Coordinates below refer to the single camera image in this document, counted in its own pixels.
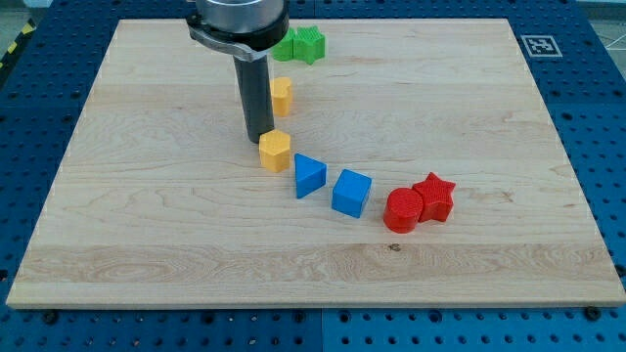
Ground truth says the green star block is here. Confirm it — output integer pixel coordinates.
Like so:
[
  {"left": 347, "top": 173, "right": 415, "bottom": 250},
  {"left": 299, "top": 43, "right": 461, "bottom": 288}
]
[{"left": 293, "top": 25, "right": 326, "bottom": 65}]

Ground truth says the light wooden board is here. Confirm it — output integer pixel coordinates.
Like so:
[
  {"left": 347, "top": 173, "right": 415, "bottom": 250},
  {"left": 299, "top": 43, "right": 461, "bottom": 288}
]
[{"left": 7, "top": 19, "right": 625, "bottom": 310}]

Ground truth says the red star block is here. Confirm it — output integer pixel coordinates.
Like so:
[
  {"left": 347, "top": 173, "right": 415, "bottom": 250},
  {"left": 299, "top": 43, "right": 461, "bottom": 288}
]
[{"left": 412, "top": 172, "right": 456, "bottom": 223}]

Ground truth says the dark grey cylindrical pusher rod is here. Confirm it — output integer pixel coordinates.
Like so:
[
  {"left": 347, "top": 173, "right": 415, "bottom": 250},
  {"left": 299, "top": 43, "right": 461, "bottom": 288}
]
[{"left": 234, "top": 56, "right": 275, "bottom": 144}]

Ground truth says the blue triangle block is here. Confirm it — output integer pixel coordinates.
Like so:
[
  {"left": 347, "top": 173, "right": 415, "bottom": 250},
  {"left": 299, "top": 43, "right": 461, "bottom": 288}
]
[{"left": 294, "top": 154, "right": 328, "bottom": 198}]

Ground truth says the yellow hexagon block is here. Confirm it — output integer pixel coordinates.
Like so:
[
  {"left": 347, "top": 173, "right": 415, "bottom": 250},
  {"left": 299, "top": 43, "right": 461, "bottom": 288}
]
[{"left": 258, "top": 129, "right": 291, "bottom": 172}]

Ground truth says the yellow heart block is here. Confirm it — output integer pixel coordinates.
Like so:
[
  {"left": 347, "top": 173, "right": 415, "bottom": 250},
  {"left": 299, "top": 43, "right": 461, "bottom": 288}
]
[{"left": 270, "top": 76, "right": 292, "bottom": 117}]

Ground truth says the green rounded block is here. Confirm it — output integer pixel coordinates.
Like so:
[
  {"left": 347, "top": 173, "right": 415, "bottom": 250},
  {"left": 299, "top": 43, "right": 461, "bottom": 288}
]
[{"left": 271, "top": 27, "right": 295, "bottom": 62}]

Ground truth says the black white fiducial marker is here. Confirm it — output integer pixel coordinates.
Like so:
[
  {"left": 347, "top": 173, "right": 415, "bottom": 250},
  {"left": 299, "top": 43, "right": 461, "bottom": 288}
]
[{"left": 521, "top": 34, "right": 562, "bottom": 58}]

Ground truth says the red cylinder block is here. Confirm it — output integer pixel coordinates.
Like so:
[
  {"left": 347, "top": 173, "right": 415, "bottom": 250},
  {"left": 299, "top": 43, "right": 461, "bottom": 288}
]
[{"left": 383, "top": 188, "right": 424, "bottom": 234}]

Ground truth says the blue cube block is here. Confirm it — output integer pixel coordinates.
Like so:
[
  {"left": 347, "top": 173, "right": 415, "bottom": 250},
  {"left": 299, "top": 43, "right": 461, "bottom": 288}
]
[{"left": 332, "top": 169, "right": 373, "bottom": 218}]

